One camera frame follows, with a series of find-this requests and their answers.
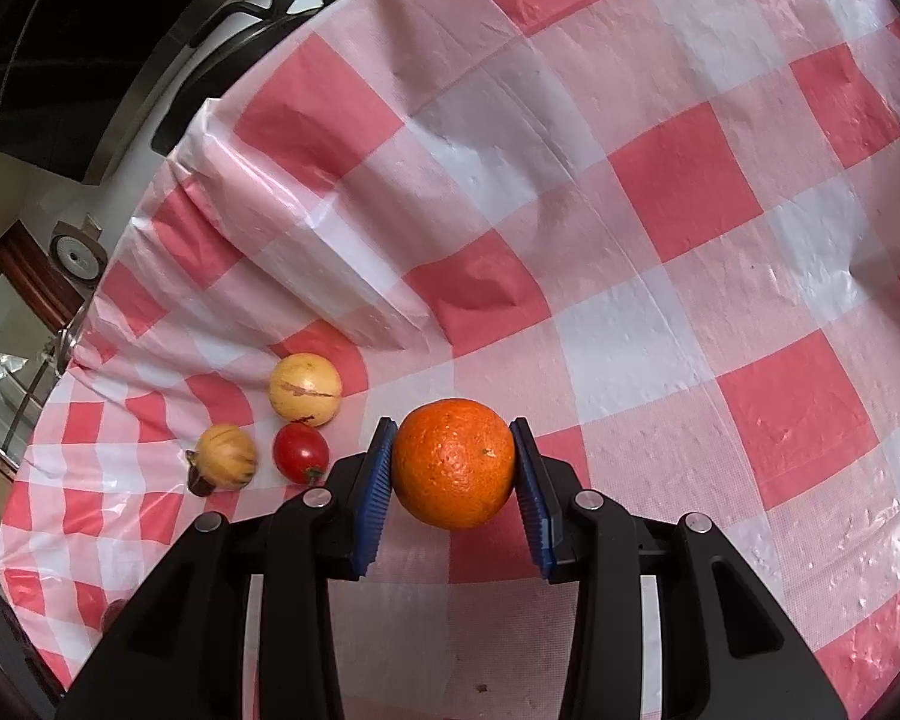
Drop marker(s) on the red white checked tablecloth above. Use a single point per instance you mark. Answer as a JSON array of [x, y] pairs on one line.
[[645, 240]]

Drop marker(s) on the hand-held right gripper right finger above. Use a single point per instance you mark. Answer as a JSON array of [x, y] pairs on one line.
[[532, 510]]

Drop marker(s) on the small yellow pepino brown stem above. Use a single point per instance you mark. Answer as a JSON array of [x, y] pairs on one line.
[[229, 457]]

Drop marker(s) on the red cherry tomato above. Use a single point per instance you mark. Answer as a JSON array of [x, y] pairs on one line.
[[298, 451]]

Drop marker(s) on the orange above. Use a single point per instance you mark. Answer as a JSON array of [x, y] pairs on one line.
[[454, 461]]

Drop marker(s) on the large yellow striped pepino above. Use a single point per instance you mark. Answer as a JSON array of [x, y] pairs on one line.
[[304, 390]]

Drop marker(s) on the black metal rack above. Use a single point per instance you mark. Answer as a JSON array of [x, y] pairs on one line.
[[259, 15]]

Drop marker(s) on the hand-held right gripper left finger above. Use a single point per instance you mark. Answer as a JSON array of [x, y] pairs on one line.
[[379, 480]]

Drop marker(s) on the small red round fruit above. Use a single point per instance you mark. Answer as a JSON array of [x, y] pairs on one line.
[[112, 613]]

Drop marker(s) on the brown wooden furniture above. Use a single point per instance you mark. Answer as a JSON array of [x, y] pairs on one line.
[[34, 277]]

